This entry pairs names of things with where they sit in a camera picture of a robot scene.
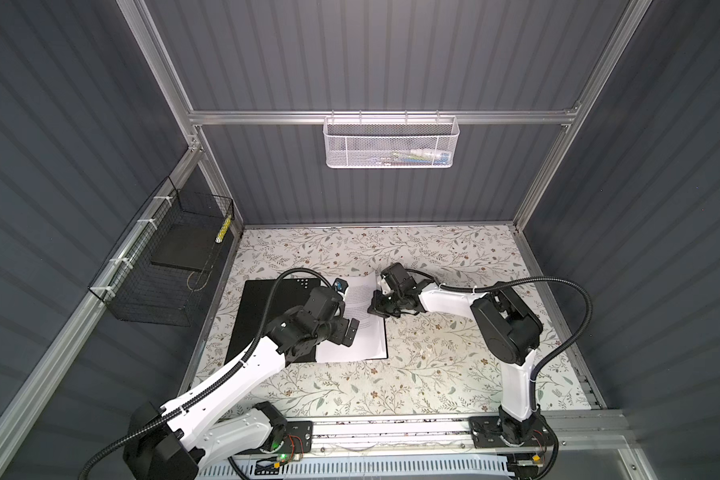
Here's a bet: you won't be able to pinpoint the black wire basket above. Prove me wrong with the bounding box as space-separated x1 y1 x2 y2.
89 179 235 328

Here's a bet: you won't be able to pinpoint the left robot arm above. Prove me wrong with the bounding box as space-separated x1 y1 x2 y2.
123 279 359 479

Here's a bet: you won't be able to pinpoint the white wire mesh basket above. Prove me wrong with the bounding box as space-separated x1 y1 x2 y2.
322 113 460 169

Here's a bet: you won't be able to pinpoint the black pad in basket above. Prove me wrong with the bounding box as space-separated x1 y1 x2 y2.
150 224 219 272

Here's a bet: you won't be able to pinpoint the black clip folder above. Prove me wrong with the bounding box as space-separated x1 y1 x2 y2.
225 277 321 363

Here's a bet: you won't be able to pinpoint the pens in white basket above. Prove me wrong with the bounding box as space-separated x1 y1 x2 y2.
366 148 452 168

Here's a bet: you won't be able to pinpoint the printed paper sheet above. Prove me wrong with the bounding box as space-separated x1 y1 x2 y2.
315 275 388 364

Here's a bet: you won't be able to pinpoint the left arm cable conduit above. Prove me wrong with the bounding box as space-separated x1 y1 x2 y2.
77 266 334 480

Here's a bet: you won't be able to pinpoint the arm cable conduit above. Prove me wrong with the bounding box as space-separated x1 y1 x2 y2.
77 266 334 480
404 266 594 415

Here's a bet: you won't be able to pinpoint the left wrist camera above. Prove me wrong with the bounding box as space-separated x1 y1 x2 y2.
332 277 349 297

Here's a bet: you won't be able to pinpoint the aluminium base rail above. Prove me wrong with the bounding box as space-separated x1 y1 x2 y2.
149 413 637 466

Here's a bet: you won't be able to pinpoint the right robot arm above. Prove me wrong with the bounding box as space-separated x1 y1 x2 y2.
368 263 543 446

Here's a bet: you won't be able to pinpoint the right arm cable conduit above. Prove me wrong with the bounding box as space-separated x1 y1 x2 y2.
404 266 594 415

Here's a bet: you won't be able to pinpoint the yellow marker pen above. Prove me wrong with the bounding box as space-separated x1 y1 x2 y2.
215 216 232 244

